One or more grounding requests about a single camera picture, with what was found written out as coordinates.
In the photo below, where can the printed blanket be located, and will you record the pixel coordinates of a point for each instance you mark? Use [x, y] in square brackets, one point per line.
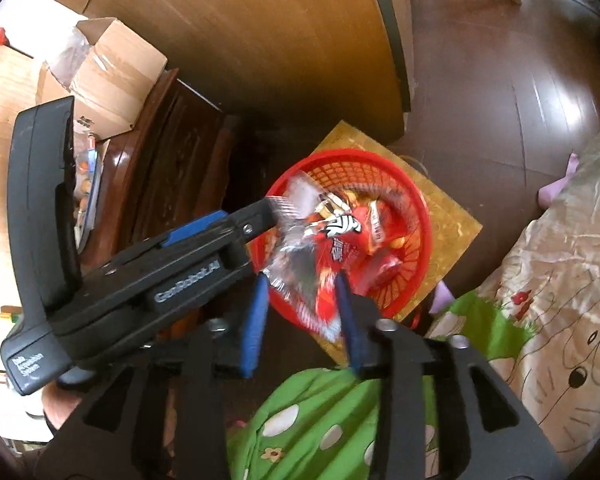
[555, 285]

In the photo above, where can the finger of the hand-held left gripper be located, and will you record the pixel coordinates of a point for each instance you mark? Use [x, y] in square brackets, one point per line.
[195, 227]
[250, 220]

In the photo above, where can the clear plastic bag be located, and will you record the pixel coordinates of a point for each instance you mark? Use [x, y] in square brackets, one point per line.
[70, 55]

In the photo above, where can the pink slipper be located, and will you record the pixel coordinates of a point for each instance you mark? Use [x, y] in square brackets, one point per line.
[560, 180]
[441, 296]

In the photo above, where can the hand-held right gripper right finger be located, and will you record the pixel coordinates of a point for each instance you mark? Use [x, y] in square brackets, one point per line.
[352, 330]

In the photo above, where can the tray of small bottles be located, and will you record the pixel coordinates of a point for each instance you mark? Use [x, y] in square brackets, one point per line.
[87, 180]

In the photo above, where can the red plastic basket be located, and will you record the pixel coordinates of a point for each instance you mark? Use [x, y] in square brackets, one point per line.
[410, 195]

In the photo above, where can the red snack packet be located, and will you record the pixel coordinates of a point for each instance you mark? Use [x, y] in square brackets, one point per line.
[330, 260]
[385, 272]
[380, 225]

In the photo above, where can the wooden cabinet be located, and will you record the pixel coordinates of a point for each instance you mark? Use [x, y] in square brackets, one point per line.
[240, 35]

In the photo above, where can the dark wooden nightstand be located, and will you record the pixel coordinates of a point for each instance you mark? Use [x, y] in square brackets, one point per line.
[175, 160]

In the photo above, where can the brown cardboard box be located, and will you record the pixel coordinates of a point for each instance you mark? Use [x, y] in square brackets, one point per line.
[115, 85]

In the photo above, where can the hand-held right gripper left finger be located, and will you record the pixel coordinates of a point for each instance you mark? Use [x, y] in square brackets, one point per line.
[252, 330]

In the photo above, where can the clear plastic wrapper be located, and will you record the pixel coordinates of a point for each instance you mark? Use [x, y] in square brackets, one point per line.
[300, 195]

